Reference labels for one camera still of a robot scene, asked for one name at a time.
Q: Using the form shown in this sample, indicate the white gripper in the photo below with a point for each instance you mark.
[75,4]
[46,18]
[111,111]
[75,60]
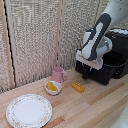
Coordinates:
[90,61]

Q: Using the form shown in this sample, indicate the black air fryer drawer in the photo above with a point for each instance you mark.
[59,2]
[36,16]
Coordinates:
[100,76]

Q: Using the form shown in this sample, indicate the yellow food piece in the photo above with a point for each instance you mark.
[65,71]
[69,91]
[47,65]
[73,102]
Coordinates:
[51,86]

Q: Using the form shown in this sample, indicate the small white bowl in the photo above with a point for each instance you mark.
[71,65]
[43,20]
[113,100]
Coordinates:
[53,91]

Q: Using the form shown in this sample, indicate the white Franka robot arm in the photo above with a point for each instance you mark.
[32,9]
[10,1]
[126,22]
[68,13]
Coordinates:
[116,10]

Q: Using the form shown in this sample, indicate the black air fryer body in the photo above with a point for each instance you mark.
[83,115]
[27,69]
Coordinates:
[120,43]

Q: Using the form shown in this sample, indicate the yellow rectangular block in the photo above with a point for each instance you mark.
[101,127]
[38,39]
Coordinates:
[77,87]

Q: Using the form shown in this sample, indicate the pink mug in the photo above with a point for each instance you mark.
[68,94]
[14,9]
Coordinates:
[58,75]

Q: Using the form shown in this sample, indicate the white floral rimmed plate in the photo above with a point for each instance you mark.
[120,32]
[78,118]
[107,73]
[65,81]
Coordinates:
[29,111]

